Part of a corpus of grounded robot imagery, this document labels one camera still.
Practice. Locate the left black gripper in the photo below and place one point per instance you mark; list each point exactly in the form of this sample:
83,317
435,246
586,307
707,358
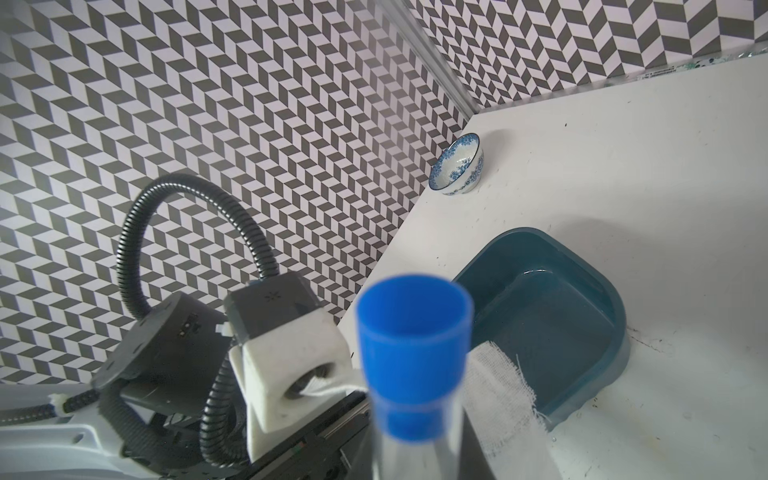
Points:
336,445

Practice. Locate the test tube blue cap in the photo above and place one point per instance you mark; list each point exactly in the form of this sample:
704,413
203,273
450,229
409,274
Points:
414,335

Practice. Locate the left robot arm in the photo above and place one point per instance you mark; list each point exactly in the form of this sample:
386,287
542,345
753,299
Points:
141,417

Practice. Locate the teal plastic tray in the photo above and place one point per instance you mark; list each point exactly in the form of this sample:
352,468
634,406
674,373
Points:
560,321

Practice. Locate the blue white ceramic bowl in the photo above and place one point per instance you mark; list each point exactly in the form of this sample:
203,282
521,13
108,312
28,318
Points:
459,167

